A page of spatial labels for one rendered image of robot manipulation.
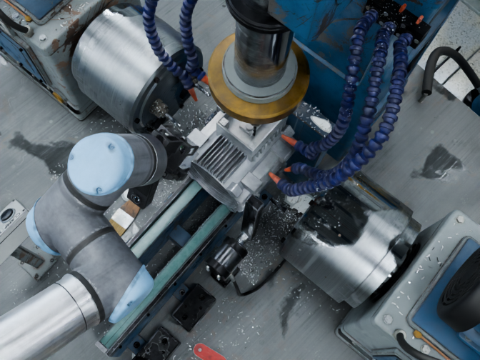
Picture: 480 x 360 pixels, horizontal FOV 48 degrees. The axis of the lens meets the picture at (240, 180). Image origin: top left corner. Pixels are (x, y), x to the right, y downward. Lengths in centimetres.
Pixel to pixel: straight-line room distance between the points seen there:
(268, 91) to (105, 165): 30
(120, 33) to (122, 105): 15
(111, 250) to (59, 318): 13
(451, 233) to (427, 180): 44
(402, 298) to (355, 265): 10
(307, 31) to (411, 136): 91
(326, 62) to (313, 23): 49
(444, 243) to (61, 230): 70
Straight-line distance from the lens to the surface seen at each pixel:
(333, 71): 118
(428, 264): 110
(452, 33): 227
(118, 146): 82
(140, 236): 130
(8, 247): 122
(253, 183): 116
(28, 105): 162
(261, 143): 112
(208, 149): 116
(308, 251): 109
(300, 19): 71
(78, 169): 84
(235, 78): 93
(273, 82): 92
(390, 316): 106
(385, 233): 108
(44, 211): 89
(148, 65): 118
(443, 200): 155
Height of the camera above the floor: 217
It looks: 72 degrees down
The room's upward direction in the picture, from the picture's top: 6 degrees clockwise
